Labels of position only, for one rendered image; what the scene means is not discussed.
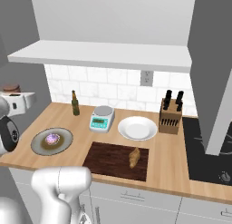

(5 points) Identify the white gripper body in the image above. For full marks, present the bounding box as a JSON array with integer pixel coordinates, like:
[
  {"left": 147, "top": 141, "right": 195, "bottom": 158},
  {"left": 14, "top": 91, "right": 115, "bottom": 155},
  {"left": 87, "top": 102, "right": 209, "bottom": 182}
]
[{"left": 22, "top": 92, "right": 37, "bottom": 110}]

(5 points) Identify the dark wooden cutting board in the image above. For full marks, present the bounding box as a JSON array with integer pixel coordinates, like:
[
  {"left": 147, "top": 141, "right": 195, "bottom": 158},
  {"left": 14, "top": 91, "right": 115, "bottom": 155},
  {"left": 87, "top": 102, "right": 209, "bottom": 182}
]
[{"left": 82, "top": 141, "right": 150, "bottom": 183}]

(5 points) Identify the golden brown croissant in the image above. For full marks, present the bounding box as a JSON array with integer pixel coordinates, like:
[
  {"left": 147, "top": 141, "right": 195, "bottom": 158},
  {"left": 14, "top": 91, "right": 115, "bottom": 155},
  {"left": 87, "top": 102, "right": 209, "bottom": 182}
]
[{"left": 128, "top": 147, "right": 141, "bottom": 170}]

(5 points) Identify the pink frosted donut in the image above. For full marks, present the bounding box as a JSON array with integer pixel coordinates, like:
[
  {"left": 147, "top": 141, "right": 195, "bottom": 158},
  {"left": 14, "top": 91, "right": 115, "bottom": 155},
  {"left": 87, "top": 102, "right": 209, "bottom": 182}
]
[{"left": 44, "top": 133, "right": 61, "bottom": 146}]

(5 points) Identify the dark olive glass bottle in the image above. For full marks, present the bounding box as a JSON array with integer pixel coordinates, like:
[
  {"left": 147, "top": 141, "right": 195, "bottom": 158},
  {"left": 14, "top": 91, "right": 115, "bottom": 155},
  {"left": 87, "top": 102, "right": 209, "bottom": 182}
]
[{"left": 71, "top": 90, "right": 82, "bottom": 117}]

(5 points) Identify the grey plate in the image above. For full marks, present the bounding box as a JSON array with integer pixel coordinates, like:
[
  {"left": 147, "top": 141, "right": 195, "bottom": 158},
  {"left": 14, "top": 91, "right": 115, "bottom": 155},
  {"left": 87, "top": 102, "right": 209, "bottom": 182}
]
[{"left": 30, "top": 127, "right": 74, "bottom": 157}]

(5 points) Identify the teal and white kitchen scale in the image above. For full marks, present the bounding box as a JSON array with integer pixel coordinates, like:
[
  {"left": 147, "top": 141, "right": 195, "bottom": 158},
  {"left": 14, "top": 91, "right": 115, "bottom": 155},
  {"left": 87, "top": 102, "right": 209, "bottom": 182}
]
[{"left": 89, "top": 105, "right": 116, "bottom": 134}]

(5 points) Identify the grey cupboard door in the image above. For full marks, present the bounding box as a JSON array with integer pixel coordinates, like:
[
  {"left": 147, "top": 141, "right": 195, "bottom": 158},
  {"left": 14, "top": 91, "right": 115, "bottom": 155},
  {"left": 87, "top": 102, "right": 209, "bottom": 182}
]
[{"left": 8, "top": 167, "right": 93, "bottom": 224}]

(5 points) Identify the white plate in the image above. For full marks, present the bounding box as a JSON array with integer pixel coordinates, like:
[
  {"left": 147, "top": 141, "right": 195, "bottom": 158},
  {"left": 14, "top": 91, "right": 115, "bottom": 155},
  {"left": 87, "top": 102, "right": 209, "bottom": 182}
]
[{"left": 117, "top": 115, "right": 159, "bottom": 141}]

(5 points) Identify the wooden knife block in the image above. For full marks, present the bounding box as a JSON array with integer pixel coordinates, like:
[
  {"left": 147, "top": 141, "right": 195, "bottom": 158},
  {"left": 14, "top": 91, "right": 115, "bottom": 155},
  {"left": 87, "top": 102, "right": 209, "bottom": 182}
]
[{"left": 158, "top": 98, "right": 183, "bottom": 135}]

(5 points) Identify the grey drawer front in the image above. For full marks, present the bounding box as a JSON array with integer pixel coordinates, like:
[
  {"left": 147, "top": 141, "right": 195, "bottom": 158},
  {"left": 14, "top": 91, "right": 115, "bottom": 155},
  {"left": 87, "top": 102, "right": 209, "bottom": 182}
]
[
  {"left": 90, "top": 180, "right": 184, "bottom": 224},
  {"left": 175, "top": 196, "right": 232, "bottom": 224}
]

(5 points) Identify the black hob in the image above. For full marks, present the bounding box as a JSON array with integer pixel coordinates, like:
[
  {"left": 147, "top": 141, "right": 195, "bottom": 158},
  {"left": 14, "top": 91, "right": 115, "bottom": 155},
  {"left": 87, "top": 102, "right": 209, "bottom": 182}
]
[{"left": 181, "top": 116, "right": 232, "bottom": 187}]

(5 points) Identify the grey range hood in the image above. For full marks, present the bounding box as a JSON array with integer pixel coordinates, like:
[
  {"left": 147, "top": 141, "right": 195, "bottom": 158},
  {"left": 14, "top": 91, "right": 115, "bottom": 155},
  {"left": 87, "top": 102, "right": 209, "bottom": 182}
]
[{"left": 187, "top": 0, "right": 232, "bottom": 157}]

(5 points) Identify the white wall shelf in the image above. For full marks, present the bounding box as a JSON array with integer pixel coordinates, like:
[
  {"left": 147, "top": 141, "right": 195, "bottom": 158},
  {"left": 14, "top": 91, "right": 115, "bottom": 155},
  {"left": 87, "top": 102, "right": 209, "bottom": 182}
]
[{"left": 7, "top": 39, "right": 193, "bottom": 73}]

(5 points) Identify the grey wall socket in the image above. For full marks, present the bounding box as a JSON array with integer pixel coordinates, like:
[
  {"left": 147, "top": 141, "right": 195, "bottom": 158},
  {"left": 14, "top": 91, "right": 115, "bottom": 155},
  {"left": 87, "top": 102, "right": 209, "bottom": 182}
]
[{"left": 140, "top": 69, "right": 155, "bottom": 88}]

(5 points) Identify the grey cupboard door handle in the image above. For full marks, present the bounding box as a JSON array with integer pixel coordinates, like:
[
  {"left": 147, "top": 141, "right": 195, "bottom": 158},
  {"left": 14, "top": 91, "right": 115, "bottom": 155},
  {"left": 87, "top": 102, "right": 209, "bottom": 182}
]
[{"left": 94, "top": 206, "right": 102, "bottom": 224}]

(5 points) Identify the black knife handle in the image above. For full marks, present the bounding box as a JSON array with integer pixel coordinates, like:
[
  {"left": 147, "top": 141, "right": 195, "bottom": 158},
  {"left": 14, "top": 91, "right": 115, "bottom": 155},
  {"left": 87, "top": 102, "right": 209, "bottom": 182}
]
[
  {"left": 175, "top": 90, "right": 185, "bottom": 112},
  {"left": 163, "top": 89, "right": 173, "bottom": 112}
]

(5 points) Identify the grey drawer handle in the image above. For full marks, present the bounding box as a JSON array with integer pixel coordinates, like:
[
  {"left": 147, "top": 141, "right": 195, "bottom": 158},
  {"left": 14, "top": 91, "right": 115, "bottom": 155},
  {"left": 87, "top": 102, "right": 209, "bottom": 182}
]
[
  {"left": 120, "top": 192, "right": 146, "bottom": 202},
  {"left": 219, "top": 209, "right": 232, "bottom": 219}
]

